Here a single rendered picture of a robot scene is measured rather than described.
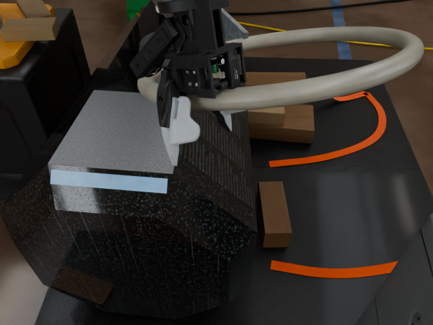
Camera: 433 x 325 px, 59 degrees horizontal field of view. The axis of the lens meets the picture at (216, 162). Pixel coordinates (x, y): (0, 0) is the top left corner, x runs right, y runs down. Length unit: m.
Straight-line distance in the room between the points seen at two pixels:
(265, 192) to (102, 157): 0.98
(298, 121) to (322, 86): 1.79
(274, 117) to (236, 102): 1.68
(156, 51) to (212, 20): 0.10
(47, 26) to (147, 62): 1.23
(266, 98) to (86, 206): 0.69
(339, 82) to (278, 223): 1.29
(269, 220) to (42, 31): 1.23
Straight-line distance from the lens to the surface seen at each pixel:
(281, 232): 1.72
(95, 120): 1.20
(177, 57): 0.49
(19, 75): 1.66
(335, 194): 2.07
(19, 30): 1.77
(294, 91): 0.49
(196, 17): 0.48
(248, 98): 0.49
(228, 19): 1.00
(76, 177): 1.07
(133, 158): 1.05
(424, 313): 1.02
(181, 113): 0.50
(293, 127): 2.24
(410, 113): 2.77
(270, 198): 1.83
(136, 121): 1.16
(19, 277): 1.95
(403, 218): 2.10
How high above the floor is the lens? 1.56
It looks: 46 degrees down
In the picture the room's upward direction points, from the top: straight up
